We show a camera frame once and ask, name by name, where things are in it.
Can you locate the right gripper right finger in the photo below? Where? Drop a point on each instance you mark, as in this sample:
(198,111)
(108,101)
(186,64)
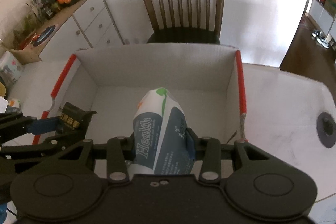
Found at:
(207,150)

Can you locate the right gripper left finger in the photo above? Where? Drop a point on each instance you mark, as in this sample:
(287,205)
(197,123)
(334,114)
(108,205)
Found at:
(119,150)

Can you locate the black sesame snack packet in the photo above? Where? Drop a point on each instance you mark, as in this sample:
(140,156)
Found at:
(74,120)

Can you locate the white navy Health package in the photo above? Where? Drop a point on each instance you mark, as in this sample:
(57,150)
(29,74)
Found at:
(160,138)

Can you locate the red cardboard box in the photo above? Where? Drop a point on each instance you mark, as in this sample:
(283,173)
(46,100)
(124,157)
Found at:
(206,80)

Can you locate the white drawer sideboard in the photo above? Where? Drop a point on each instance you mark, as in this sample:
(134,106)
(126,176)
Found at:
(84,25)

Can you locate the far wooden chair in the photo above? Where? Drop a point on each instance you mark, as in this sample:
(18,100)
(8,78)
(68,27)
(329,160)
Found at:
(185,21)

